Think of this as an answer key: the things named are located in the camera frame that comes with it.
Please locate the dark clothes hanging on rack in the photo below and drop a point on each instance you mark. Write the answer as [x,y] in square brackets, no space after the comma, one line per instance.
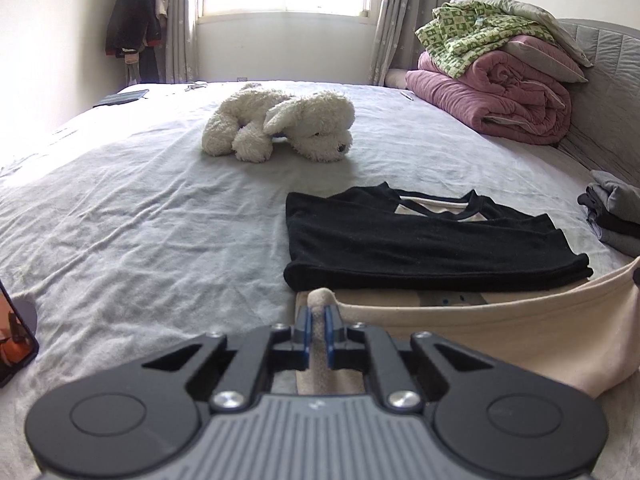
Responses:
[134,30]

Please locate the grey padded headboard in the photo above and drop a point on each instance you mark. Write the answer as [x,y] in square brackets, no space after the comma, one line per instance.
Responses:
[604,131]

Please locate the bottom grey folded garment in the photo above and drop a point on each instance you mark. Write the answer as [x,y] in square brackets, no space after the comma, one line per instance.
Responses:
[626,244]

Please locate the black and cream raglan sweatshirt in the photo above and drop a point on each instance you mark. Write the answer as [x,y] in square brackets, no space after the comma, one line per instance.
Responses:
[473,271]

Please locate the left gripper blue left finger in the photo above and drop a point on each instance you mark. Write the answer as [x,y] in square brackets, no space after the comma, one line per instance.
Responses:
[261,353]

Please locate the white plush dog toy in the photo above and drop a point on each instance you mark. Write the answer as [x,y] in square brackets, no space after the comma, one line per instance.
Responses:
[246,124]

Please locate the top grey folded garment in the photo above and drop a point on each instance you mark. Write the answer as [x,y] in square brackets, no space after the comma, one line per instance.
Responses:
[621,199]

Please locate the green patterned blanket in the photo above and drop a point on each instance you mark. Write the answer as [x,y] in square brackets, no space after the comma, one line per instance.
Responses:
[461,32]

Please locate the grey pink pillow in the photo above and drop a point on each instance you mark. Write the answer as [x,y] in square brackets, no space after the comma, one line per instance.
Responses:
[562,61]

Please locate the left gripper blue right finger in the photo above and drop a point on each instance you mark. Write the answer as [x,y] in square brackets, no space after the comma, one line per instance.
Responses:
[371,351]

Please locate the grey folded garment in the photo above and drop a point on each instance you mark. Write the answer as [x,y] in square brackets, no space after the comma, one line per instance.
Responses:
[626,244]
[621,199]

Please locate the grey bed sheet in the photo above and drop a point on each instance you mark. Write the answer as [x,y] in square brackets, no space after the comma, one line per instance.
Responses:
[128,238]

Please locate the pink folded quilt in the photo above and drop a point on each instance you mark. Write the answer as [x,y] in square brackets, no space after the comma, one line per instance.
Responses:
[498,95]

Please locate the grey dotted curtain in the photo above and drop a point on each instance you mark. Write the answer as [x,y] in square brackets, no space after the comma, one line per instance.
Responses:
[395,42]

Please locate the black folded garment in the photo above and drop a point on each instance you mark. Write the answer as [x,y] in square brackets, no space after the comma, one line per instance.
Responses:
[597,213]

